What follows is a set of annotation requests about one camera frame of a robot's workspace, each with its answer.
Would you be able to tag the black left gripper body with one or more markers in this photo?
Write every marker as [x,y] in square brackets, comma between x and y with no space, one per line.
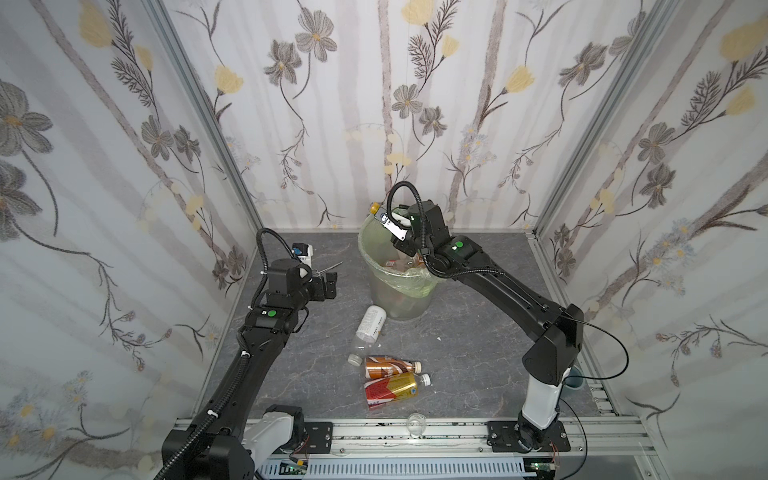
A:
[327,285]

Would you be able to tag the red yellow tea bottle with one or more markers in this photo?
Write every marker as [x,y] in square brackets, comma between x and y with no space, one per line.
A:
[387,390]

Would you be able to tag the clear glass bulb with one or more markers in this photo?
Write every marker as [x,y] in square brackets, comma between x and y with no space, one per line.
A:
[416,424]

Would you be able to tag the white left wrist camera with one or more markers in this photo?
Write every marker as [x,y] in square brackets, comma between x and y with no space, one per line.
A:
[303,252]

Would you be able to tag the green translucent bin liner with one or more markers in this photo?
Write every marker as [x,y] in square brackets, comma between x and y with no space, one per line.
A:
[406,274]

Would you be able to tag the white slotted cable duct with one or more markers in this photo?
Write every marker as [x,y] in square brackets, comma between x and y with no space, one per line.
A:
[408,468]

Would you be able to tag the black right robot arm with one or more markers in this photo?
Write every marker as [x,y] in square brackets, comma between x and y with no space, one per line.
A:
[556,331]

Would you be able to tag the teal ceramic cup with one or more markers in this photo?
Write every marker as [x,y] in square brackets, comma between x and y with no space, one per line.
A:
[574,381]

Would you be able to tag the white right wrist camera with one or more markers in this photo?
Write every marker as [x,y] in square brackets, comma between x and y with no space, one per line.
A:
[398,226]

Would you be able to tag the white label bottle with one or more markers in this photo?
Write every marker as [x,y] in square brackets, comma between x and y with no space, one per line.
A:
[366,334]

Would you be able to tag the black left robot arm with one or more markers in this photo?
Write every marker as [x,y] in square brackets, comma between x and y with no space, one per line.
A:
[216,444]

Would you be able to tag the green plastic waste bin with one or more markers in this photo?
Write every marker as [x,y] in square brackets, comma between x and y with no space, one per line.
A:
[397,305]

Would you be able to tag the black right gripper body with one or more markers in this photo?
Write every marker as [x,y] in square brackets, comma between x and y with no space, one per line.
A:
[411,222]

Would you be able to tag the aluminium rail base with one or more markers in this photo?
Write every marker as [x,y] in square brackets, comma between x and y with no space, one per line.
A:
[473,437]

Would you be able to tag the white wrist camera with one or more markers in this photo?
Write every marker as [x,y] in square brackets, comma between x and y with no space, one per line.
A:
[303,252]
[398,226]

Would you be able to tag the small metal scissors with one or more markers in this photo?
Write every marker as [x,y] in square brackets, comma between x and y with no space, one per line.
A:
[328,269]

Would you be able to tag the brown coffee bottle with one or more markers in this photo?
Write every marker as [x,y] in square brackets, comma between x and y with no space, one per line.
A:
[376,367]

